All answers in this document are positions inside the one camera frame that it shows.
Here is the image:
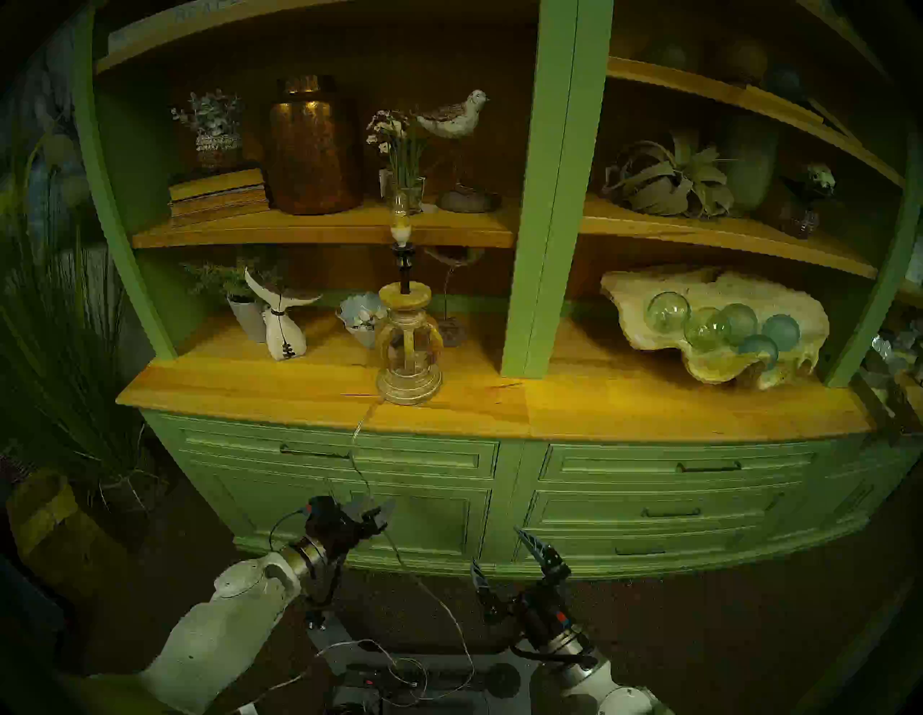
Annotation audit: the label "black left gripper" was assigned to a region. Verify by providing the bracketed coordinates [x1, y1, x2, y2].
[304, 497, 394, 554]

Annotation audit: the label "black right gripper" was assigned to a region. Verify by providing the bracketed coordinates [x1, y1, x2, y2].
[470, 528, 578, 646]

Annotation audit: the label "clear lamp cable with switch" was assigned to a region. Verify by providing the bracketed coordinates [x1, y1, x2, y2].
[348, 395, 477, 703]

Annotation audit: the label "black power strip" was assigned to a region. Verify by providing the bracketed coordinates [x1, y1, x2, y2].
[343, 663, 480, 703]

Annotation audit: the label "carved wooden table lamp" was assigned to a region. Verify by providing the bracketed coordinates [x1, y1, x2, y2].
[374, 244, 444, 406]

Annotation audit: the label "white whale tail figurine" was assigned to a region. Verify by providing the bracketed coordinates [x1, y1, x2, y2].
[244, 267, 324, 361]

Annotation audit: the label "pale blue wavy bowl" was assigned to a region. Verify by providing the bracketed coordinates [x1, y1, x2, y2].
[336, 292, 390, 350]

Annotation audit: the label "dark long-legged bird figurine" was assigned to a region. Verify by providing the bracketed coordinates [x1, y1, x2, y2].
[422, 245, 485, 348]

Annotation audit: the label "herb plant in grey pot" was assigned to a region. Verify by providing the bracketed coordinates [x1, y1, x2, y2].
[179, 252, 289, 343]

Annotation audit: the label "woven basket planter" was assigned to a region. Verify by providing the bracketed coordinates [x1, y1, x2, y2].
[90, 447, 170, 514]

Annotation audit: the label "giant clam shell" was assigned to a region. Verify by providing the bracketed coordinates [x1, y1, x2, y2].
[600, 264, 831, 391]

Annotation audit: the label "clear green glass ball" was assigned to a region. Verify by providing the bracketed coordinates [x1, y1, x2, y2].
[684, 307, 731, 352]
[645, 291, 692, 334]

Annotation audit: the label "frosted teal glass ball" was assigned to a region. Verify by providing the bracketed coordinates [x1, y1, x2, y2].
[761, 314, 801, 352]
[721, 303, 759, 345]
[737, 334, 780, 370]

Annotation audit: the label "old book yellowed pages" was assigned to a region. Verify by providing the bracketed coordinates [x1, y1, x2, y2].
[169, 186, 271, 217]
[167, 160, 269, 203]
[170, 200, 275, 228]

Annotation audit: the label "tall green grass plant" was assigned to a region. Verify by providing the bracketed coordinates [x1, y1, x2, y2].
[0, 130, 174, 520]

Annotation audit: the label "green wooden shelf cabinet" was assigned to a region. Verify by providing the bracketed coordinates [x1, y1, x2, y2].
[72, 0, 923, 581]

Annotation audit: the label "striped woven basket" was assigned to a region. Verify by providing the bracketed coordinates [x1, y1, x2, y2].
[0, 440, 33, 485]

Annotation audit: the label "white flowers in glass vase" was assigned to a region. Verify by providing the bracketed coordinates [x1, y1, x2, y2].
[366, 110, 431, 215]

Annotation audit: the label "large copper metal vase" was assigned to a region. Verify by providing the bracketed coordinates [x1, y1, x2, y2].
[261, 74, 365, 216]

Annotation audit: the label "small plant in woven pot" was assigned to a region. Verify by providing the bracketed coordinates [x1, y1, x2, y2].
[171, 89, 244, 172]

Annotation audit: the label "dark wooden tray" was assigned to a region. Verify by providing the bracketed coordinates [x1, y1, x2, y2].
[851, 328, 923, 448]

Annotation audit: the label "shorebird figurine on stone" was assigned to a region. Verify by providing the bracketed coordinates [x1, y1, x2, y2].
[417, 89, 502, 214]

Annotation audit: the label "grey air plant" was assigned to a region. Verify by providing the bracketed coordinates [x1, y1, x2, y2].
[600, 128, 736, 220]

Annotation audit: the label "small plant in crystal vase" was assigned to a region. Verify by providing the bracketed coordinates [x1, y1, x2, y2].
[775, 163, 839, 240]

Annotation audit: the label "tall green glass vase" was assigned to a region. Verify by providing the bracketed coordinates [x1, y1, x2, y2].
[717, 108, 781, 213]

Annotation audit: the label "white beach sign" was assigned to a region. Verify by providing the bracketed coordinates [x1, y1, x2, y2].
[108, 0, 246, 55]

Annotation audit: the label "dark green decor ball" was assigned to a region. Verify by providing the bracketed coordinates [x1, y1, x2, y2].
[642, 36, 693, 73]

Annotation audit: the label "dark blue decor ball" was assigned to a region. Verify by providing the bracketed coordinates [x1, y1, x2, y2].
[764, 65, 803, 102]

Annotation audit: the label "brown woven decor ball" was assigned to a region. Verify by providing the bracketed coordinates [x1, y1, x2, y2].
[714, 32, 769, 85]

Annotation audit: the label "thin white cable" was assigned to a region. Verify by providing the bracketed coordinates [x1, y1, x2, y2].
[238, 638, 426, 715]

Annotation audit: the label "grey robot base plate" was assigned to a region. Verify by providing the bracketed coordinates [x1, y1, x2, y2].
[303, 609, 542, 715]

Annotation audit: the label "blue wall picture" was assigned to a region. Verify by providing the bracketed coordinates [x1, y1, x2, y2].
[0, 14, 94, 239]

